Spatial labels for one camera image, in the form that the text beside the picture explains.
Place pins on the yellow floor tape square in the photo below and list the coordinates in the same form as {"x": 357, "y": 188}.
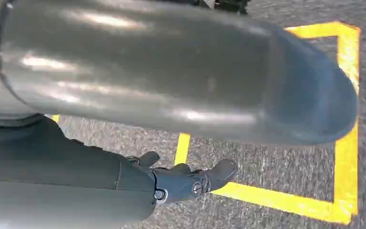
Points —
{"x": 347, "y": 189}

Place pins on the black robot foot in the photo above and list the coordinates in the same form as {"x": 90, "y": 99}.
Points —
{"x": 230, "y": 4}

